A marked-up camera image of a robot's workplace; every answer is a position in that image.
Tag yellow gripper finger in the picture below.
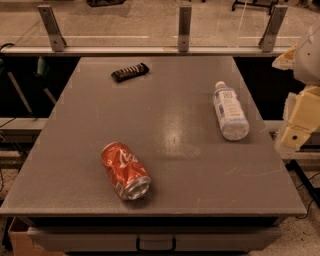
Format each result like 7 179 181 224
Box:
275 85 320 152
272 44 297 70

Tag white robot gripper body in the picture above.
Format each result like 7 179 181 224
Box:
293 21 320 85

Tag clear plastic water bottle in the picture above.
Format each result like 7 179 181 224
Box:
213 81 250 141

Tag black snack bar wrapper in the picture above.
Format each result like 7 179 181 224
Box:
111 63 149 83

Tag crushed red soda can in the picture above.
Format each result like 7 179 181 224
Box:
101 142 151 200

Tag cardboard box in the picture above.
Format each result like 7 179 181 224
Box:
9 218 63 256

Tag right metal bracket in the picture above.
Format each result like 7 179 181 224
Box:
258 5 288 52

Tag metal bracket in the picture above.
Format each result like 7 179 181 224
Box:
178 6 192 52
38 4 66 52
258 5 288 52

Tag black cable on floor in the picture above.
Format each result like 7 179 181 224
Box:
285 159 320 220

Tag middle metal bracket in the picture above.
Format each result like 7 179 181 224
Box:
178 6 192 52

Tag left metal bracket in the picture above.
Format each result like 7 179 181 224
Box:
38 4 66 52

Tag grey drawer with handle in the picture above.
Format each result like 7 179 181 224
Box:
27 226 281 253

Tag metal rail behind table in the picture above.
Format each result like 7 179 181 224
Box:
1 46 290 57

